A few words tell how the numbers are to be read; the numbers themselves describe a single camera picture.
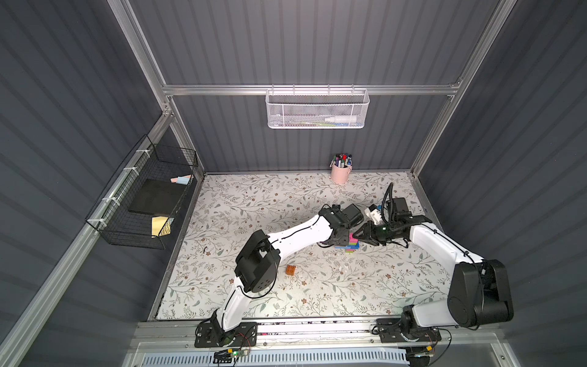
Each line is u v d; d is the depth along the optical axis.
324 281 0.85
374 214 0.83
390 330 0.74
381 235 0.75
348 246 0.89
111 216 0.62
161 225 0.61
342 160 1.08
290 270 0.86
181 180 0.82
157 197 0.75
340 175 1.14
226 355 0.71
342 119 0.93
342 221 0.63
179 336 0.75
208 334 0.72
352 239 0.84
